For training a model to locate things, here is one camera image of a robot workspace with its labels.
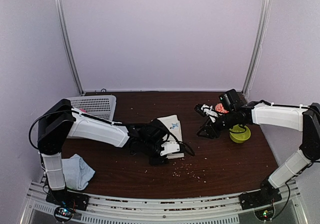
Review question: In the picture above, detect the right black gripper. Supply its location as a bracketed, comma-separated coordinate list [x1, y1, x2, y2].
[197, 110, 237, 139]

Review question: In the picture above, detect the white terry towel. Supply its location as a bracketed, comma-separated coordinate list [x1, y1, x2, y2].
[158, 115, 185, 159]

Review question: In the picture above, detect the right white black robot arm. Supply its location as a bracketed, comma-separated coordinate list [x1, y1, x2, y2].
[194, 101, 320, 205]

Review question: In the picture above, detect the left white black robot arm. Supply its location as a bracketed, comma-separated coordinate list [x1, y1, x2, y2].
[36, 99, 184, 206]

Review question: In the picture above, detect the red white patterned ceramic bowl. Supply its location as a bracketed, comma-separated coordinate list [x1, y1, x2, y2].
[214, 103, 228, 114]

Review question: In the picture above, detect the lime green plastic bowl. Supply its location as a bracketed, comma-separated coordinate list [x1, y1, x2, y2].
[229, 125, 251, 144]

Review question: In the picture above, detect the white perforated plastic basket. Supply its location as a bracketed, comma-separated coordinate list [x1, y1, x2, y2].
[67, 95, 117, 121]

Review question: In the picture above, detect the light blue crumpled towel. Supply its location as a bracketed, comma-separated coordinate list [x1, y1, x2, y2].
[62, 154, 95, 191]

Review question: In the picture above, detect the right round circuit board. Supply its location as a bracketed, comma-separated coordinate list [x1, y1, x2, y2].
[254, 206, 275, 221]

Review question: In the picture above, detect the round circuit board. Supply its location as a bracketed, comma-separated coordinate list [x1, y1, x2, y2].
[254, 206, 275, 221]
[53, 206, 74, 222]

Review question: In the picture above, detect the left round circuit board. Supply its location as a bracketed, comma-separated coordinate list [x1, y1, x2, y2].
[53, 206, 74, 222]

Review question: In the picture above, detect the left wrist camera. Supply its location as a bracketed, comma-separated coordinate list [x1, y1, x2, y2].
[139, 119, 168, 143]

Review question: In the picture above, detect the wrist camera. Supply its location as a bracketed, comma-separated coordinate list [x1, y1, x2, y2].
[139, 119, 168, 143]
[219, 89, 241, 111]

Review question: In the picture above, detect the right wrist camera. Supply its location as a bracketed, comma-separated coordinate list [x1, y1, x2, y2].
[219, 89, 241, 111]

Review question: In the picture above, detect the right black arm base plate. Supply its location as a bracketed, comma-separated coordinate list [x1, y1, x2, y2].
[239, 187, 282, 210]

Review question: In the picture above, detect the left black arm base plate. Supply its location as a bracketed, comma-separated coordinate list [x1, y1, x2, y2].
[45, 189, 90, 211]

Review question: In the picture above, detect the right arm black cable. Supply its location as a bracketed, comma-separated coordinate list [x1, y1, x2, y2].
[271, 158, 316, 209]

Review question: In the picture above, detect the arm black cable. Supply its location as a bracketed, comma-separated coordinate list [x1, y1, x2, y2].
[28, 108, 76, 151]
[271, 158, 316, 209]

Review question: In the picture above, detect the right aluminium frame post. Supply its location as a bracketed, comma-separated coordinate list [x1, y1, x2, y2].
[242, 0, 272, 97]

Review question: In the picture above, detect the aluminium frame post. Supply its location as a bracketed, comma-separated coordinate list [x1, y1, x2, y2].
[54, 0, 84, 95]
[242, 0, 272, 97]

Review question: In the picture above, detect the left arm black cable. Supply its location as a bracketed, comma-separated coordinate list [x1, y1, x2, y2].
[28, 108, 76, 151]

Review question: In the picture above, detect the left aluminium frame post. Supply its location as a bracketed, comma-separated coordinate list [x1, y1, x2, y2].
[54, 0, 84, 95]

